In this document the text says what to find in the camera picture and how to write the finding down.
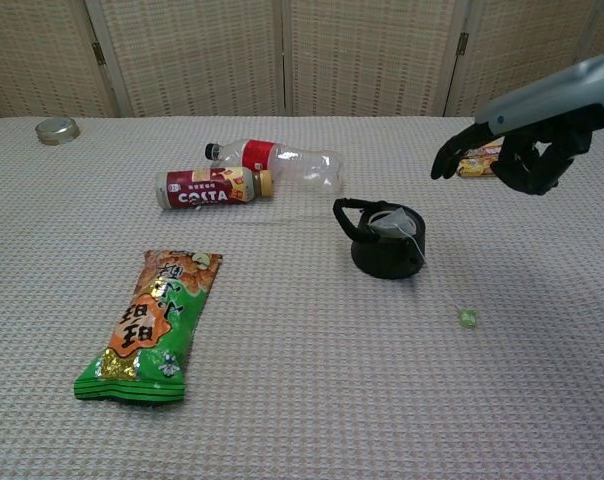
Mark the black teapot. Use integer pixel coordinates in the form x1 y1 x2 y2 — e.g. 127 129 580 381
332 197 427 280

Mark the clear red-label plastic bottle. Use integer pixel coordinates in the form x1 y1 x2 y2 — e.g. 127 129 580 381
204 138 344 195

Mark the white woven tablecloth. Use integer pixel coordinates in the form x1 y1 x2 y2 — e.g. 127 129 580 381
0 114 604 480

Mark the green snack bag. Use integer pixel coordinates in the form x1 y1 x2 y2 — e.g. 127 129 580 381
73 248 224 403

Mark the yellow curry box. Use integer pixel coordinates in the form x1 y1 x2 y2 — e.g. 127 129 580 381
455 139 506 180

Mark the Costa coffee bottle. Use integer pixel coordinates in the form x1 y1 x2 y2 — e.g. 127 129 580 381
155 167 275 211

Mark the grey pyramid tea bag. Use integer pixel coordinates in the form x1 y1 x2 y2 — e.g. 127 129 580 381
369 207 457 310

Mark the woven folding screen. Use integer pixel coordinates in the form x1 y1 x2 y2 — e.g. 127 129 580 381
0 0 604 121

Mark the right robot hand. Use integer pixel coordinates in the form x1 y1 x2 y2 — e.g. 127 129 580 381
430 49 604 197

